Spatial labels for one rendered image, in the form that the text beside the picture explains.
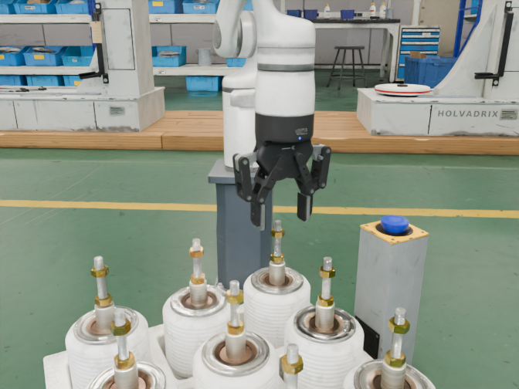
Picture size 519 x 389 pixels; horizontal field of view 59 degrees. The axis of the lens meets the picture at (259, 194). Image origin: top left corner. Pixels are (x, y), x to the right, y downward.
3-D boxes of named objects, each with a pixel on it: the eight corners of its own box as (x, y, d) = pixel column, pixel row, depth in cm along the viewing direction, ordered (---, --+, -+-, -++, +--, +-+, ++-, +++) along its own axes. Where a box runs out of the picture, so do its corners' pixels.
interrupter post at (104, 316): (94, 334, 55) (91, 310, 54) (99, 322, 57) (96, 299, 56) (115, 333, 55) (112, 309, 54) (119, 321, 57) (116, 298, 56)
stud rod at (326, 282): (329, 316, 55) (333, 260, 53) (321, 316, 55) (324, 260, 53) (327, 312, 56) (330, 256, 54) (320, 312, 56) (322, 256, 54)
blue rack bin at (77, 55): (80, 63, 555) (79, 45, 548) (111, 64, 552) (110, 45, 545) (60, 66, 508) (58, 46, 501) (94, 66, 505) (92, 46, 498)
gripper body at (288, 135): (269, 113, 53) (269, 190, 56) (330, 107, 57) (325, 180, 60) (241, 104, 59) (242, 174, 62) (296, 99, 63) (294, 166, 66)
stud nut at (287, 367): (277, 370, 38) (277, 362, 38) (284, 358, 40) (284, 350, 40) (300, 377, 38) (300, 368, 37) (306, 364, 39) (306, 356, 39)
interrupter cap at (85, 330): (66, 350, 52) (64, 344, 52) (83, 312, 59) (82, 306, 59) (133, 345, 53) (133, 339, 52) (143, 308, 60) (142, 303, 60)
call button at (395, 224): (374, 229, 69) (374, 217, 68) (394, 224, 70) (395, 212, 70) (392, 239, 65) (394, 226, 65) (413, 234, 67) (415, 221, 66)
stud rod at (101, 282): (111, 313, 55) (104, 257, 53) (104, 317, 55) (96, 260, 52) (106, 310, 56) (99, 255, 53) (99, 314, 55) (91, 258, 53)
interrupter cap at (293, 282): (249, 271, 69) (249, 266, 69) (298, 268, 70) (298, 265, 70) (252, 298, 62) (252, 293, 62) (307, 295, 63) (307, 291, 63)
